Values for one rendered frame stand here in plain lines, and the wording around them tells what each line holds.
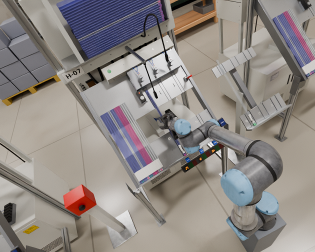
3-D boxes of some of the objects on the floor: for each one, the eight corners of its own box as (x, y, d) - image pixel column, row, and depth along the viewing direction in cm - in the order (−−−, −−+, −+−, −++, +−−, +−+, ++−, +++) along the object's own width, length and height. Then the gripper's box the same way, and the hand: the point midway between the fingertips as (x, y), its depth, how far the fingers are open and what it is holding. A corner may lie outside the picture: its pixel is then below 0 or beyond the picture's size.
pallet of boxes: (59, 65, 483) (22, 12, 395) (61, 80, 425) (17, 22, 337) (12, 88, 471) (-38, 38, 383) (7, 106, 413) (-53, 52, 325)
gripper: (181, 109, 109) (169, 107, 129) (158, 123, 107) (150, 119, 127) (188, 122, 111) (175, 118, 131) (165, 136, 109) (156, 130, 129)
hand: (165, 122), depth 129 cm, fingers open, 9 cm apart
